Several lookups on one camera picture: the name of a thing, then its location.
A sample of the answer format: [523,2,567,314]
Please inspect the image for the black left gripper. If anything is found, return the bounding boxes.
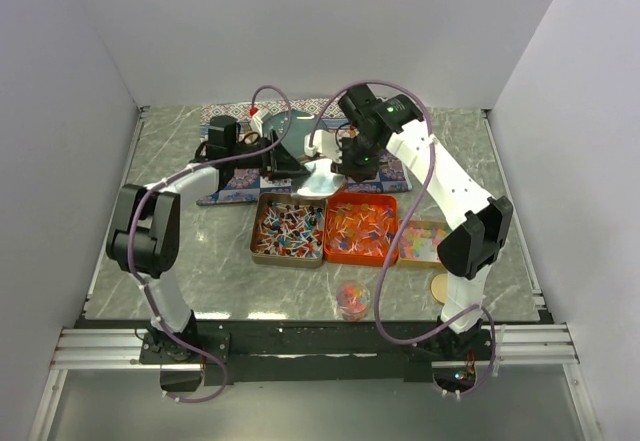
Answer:
[229,130,307,181]

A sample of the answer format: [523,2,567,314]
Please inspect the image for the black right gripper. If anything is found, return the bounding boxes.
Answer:
[330,133,382,184]

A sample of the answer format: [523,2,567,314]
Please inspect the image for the silver metal scoop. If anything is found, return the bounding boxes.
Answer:
[291,158,346,200]

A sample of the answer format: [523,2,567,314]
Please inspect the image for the brown tin of lollipops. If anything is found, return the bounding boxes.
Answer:
[249,192,327,269]

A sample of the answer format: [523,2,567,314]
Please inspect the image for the orange tray of candies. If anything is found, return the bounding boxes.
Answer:
[324,192,399,267]

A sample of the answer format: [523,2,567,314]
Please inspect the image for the gold tin of star candies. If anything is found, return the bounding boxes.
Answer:
[396,219,449,269]

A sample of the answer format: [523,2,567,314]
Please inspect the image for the clear plastic jar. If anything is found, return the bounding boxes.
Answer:
[335,280,371,322]

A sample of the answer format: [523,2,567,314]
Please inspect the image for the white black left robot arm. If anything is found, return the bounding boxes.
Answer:
[105,111,307,363]

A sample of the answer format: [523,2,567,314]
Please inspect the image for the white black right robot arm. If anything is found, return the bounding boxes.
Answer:
[332,81,514,360]

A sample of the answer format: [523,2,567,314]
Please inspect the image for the patterned cloth placemat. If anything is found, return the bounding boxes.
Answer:
[198,98,412,206]

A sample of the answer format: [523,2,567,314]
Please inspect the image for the teal ceramic plate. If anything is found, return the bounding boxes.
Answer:
[262,110,315,161]

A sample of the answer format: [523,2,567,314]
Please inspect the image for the gold round jar lid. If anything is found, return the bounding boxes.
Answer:
[430,273,448,305]

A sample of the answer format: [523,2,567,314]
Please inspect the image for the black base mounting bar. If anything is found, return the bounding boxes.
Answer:
[139,320,492,392]

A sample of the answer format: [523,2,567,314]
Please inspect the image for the aluminium frame rail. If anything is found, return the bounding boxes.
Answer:
[49,329,200,371]

